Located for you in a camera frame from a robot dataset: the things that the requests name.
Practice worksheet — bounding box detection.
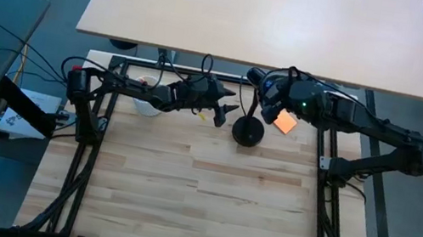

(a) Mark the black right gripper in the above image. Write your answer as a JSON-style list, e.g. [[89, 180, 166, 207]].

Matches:
[[260, 74, 305, 130]]

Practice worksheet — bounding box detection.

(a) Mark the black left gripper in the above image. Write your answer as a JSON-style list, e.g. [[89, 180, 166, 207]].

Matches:
[[170, 79, 243, 130]]

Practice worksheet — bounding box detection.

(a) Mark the black gooseneck desk lamp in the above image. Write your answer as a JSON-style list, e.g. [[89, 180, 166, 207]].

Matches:
[[228, 64, 289, 152]]

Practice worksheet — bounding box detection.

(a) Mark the orange sticky note pad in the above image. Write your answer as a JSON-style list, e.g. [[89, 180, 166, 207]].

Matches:
[[270, 107, 301, 137]]

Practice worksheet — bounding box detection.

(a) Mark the white textured cup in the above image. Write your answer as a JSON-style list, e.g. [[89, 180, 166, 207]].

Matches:
[[129, 73, 170, 120]]

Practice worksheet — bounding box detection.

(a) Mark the light wooden desk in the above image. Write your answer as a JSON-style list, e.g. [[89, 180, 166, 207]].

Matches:
[[73, 0, 423, 101]]

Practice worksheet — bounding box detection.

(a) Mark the black desk foot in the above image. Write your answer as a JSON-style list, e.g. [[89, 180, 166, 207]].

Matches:
[[107, 37, 140, 54]]

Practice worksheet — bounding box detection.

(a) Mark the white printed paper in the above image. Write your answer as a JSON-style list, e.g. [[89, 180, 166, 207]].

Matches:
[[0, 85, 64, 143]]

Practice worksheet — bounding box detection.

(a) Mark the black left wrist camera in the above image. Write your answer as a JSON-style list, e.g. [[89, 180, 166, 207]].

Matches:
[[185, 72, 214, 94]]

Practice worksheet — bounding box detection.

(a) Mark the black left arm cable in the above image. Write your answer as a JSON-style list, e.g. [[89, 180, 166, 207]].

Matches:
[[149, 43, 217, 89]]

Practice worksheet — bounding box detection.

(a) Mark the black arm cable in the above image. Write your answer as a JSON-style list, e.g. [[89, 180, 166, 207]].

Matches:
[[149, 43, 217, 89], [251, 61, 423, 163]]

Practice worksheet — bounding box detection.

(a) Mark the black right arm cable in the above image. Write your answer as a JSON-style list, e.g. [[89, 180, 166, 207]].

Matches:
[[251, 61, 423, 163]]

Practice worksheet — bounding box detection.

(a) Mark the silver arm base bracket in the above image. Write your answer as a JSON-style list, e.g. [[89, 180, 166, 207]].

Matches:
[[318, 155, 333, 172]]

